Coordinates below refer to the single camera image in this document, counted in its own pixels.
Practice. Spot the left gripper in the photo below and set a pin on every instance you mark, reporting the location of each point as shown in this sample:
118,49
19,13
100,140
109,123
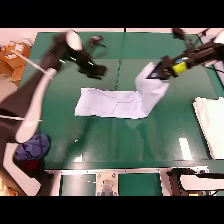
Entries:
94,69

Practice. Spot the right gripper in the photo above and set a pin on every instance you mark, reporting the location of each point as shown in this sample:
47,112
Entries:
165,68

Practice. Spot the white shirt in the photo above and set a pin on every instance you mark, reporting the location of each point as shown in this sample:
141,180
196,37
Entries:
113,104

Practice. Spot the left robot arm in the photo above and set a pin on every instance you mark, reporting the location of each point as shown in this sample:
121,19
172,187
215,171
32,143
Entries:
34,106

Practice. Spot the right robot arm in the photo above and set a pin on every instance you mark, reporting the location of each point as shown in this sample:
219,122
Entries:
201,52

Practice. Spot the white folded garment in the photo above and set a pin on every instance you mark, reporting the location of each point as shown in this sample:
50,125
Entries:
211,124

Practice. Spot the cardboard box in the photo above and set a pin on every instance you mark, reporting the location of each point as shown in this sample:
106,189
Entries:
12,59

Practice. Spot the blue garment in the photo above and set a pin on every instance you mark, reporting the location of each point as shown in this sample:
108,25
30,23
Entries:
30,147

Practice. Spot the red garment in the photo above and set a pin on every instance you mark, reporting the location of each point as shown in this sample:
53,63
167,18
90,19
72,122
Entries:
32,164

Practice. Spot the silver frame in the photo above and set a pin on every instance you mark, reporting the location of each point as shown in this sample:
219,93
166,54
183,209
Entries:
107,182

